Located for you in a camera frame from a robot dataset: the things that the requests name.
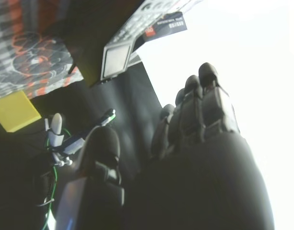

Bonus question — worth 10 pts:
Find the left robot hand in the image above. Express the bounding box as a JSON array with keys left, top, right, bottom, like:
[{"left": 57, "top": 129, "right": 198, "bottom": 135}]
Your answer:
[{"left": 55, "top": 62, "right": 275, "bottom": 230}]

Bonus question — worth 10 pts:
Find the large black brick phone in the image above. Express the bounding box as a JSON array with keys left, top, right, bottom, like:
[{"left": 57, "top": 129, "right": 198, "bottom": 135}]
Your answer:
[{"left": 40, "top": 0, "right": 166, "bottom": 89}]

